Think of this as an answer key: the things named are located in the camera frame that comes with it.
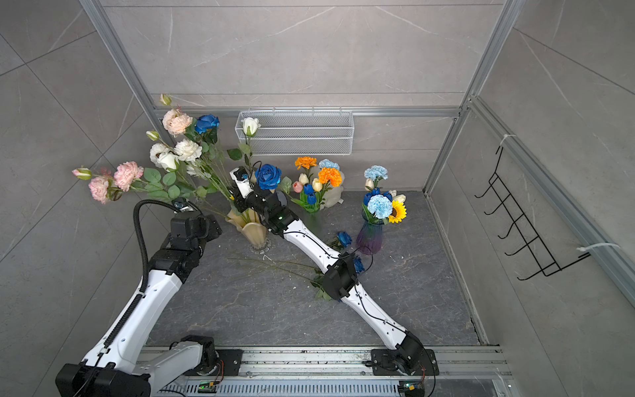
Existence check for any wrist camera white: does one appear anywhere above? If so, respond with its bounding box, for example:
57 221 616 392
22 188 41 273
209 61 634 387
230 166 253 199
172 198 193 213

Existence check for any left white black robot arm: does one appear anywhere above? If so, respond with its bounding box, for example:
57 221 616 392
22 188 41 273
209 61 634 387
56 212 222 396

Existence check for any blue rose in grey vase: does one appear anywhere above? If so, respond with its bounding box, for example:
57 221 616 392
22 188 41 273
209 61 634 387
256 164 282 190

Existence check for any pink rose middle left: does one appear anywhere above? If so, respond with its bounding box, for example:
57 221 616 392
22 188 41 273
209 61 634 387
113 161 144 192

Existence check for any orange carnation large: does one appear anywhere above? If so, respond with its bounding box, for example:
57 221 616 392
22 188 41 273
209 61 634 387
318 168 343 187

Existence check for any black corrugated cable conduit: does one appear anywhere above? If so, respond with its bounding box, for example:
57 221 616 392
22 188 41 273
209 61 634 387
93 199 204 348

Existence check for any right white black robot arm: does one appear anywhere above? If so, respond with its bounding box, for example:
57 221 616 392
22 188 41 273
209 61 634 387
231 183 439 375

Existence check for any white rose centre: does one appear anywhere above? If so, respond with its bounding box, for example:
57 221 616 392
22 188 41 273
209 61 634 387
174 139 203 162

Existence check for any light blue carnation middle vase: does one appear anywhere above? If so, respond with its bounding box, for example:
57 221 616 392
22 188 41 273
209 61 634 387
318 159 340 170

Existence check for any pink rose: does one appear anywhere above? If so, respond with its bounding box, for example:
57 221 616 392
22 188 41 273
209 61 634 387
89 175 110 204
113 161 144 192

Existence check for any blue rose top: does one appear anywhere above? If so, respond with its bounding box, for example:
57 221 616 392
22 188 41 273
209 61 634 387
194 114 220 135

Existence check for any pink rose bud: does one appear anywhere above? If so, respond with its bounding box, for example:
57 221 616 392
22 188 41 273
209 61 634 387
72 167 93 180

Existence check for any yellow sunflower purple vase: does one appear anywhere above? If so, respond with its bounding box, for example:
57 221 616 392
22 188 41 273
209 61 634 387
388 200 407 223

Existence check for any pink rose lower left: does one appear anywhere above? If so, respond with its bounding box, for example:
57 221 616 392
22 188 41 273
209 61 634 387
89 175 110 204

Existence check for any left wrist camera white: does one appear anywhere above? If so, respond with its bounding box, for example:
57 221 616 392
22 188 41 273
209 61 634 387
172 198 193 213

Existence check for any yellow wavy glass vase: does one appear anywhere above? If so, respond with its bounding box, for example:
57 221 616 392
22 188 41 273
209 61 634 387
226 208 269 251

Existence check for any purple glass vase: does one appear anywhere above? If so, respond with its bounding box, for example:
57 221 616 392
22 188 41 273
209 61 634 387
356 220 384 256

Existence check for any blue rose picked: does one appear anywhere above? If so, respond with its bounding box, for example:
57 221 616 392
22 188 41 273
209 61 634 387
327 232 352 251
353 256 365 274

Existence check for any peach rose pair top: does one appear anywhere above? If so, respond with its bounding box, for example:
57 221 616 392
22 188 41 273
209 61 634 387
162 109 193 137

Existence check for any light blue carnation lower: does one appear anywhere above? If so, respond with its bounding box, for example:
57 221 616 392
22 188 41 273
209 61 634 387
366 195 393 219

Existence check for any blue rose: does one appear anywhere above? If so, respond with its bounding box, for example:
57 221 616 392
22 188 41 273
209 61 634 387
194 114 220 135
230 256 337 301
256 164 282 190

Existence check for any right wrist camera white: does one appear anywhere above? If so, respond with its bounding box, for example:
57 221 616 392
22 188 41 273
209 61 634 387
230 166 253 199

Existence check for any small white rose left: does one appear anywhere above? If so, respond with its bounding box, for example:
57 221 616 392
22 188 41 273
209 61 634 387
150 142 171 166

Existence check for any orange carnation small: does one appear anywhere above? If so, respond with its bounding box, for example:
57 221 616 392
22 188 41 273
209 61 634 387
294 156 318 170

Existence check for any white rose tall stem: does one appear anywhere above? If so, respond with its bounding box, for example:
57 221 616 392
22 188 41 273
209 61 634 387
241 117 261 137

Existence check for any light blue carnation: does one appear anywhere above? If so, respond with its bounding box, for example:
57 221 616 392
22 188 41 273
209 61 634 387
366 195 393 219
364 165 388 180

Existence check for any metal base rail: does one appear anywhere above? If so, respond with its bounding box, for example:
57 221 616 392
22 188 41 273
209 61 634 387
155 346 520 396

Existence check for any clear green glass vase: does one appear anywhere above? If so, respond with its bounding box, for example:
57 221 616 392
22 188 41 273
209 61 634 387
304 212 322 234

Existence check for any black wire hook rack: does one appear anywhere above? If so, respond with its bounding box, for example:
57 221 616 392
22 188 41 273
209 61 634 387
474 147 591 281

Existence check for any light blue carnation upper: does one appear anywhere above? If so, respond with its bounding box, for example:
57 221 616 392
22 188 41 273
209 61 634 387
364 165 388 180

